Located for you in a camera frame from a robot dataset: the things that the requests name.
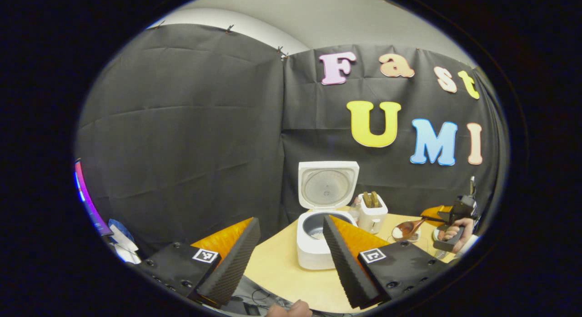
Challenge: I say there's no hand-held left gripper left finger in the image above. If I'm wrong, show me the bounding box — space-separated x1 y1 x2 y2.
136 217 262 308

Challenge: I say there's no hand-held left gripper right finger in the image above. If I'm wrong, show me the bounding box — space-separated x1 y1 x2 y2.
322 215 451 310

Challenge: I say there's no wooden spoon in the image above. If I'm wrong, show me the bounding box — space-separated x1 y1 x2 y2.
392 216 451 242

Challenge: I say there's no white chopstick holder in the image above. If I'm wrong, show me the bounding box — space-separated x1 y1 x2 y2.
357 192 389 235

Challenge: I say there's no white rice cooker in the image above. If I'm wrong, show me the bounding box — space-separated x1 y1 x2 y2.
296 161 360 270

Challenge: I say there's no white and blue object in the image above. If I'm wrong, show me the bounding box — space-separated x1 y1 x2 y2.
108 218 141 264

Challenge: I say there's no black backdrop cloth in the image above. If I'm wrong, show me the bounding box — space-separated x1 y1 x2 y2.
75 24 507 258

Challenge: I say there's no tangle of cables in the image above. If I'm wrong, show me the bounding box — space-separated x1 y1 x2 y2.
223 276 291 315

